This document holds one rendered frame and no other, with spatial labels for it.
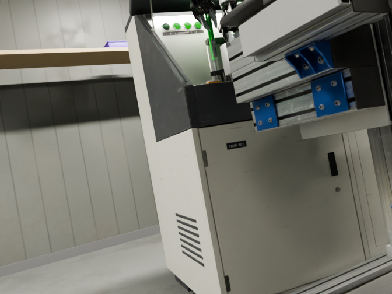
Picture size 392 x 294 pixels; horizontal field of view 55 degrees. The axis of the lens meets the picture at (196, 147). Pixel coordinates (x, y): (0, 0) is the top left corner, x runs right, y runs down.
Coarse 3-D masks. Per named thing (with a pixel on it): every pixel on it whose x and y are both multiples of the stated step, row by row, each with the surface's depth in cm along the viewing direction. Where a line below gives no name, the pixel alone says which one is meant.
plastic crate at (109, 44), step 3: (108, 42) 316; (111, 42) 317; (114, 42) 318; (117, 42) 319; (120, 42) 320; (123, 42) 322; (126, 42) 323; (105, 45) 323; (108, 45) 316; (111, 45) 317; (114, 45) 318; (117, 45) 319; (120, 45) 320; (123, 45) 321; (126, 45) 322
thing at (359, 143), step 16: (352, 144) 163; (368, 144) 165; (352, 160) 162; (368, 160) 165; (368, 176) 164; (368, 192) 163; (368, 208) 163; (368, 224) 162; (384, 224) 165; (368, 240) 162; (384, 240) 164
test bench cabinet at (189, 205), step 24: (168, 144) 173; (192, 144) 141; (168, 168) 180; (192, 168) 145; (168, 192) 187; (192, 192) 150; (192, 216) 155; (360, 216) 161; (192, 240) 160; (216, 240) 139; (192, 264) 167; (216, 264) 138; (192, 288) 173; (216, 288) 142
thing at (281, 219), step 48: (240, 144) 145; (288, 144) 152; (336, 144) 160; (240, 192) 144; (288, 192) 151; (336, 192) 158; (240, 240) 142; (288, 240) 149; (336, 240) 156; (240, 288) 141; (288, 288) 147
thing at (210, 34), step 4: (208, 16) 157; (208, 20) 158; (208, 24) 192; (212, 28) 159; (208, 32) 193; (212, 32) 159; (208, 36) 194; (212, 36) 161; (212, 52) 194; (212, 56) 194; (212, 60) 195
